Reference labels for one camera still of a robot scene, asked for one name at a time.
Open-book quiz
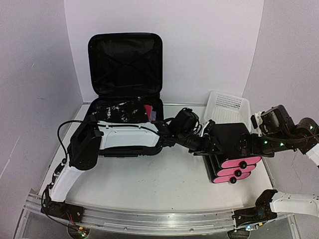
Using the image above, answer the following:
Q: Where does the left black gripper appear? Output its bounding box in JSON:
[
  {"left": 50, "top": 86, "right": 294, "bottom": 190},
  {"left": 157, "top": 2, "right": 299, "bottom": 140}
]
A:
[{"left": 178, "top": 130, "right": 225, "bottom": 157}]

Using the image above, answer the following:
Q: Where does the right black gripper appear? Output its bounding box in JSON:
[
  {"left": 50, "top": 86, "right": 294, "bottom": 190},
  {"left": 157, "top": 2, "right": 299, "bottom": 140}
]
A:
[{"left": 234, "top": 132, "right": 291, "bottom": 158}]

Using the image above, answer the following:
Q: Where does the black pouch with pink end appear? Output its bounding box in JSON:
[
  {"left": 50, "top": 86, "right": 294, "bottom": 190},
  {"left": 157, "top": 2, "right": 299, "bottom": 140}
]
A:
[{"left": 204, "top": 122, "right": 261, "bottom": 169}]

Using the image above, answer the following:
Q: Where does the pink drawer black knob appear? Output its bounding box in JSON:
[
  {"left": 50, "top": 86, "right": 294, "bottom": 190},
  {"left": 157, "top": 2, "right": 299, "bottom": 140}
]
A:
[{"left": 211, "top": 172, "right": 251, "bottom": 184}]

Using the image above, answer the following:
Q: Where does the white perforated plastic basket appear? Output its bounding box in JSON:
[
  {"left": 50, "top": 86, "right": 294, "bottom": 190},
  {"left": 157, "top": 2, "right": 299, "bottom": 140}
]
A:
[{"left": 203, "top": 91, "right": 252, "bottom": 132}]

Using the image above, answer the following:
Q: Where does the black white patterned pouch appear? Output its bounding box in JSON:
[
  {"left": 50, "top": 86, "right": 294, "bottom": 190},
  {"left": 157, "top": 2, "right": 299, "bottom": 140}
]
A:
[{"left": 87, "top": 98, "right": 149, "bottom": 123}]

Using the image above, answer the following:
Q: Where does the black ribbed hard-shell suitcase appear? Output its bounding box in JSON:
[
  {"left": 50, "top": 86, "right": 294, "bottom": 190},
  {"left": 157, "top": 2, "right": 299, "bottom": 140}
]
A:
[{"left": 87, "top": 31, "right": 165, "bottom": 158}]

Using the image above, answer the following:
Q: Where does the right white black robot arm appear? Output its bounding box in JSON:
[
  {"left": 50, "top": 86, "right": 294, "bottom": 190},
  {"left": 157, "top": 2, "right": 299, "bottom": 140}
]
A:
[{"left": 233, "top": 105, "right": 319, "bottom": 229}]

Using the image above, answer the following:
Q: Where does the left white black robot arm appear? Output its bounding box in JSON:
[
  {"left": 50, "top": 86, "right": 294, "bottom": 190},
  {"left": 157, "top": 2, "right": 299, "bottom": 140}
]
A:
[{"left": 41, "top": 108, "right": 224, "bottom": 221}]

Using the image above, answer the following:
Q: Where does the purple folded cloth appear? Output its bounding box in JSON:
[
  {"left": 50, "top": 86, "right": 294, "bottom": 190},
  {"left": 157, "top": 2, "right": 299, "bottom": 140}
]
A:
[{"left": 150, "top": 111, "right": 157, "bottom": 121}]

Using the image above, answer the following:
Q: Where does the red folded cloth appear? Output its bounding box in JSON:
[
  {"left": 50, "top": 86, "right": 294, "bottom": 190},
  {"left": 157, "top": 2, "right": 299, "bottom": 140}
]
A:
[{"left": 145, "top": 105, "right": 153, "bottom": 121}]

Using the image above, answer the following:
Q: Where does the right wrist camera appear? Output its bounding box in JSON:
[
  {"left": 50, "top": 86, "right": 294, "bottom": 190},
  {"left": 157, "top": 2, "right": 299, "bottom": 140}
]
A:
[{"left": 250, "top": 112, "right": 263, "bottom": 137}]

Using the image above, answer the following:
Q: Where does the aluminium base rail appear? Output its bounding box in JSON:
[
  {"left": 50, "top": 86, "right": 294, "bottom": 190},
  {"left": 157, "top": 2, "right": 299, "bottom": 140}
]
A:
[{"left": 23, "top": 189, "right": 294, "bottom": 234}]

